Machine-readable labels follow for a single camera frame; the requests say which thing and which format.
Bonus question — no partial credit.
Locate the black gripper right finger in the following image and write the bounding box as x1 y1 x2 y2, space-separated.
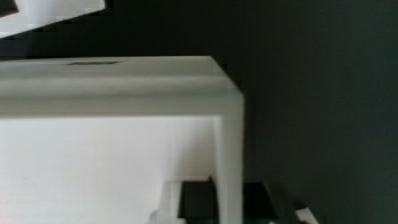
244 182 315 224

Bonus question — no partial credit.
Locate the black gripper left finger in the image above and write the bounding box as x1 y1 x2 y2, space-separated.
148 175 221 224

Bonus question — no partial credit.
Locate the white drawer cabinet box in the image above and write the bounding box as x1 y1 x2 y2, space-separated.
0 0 107 38

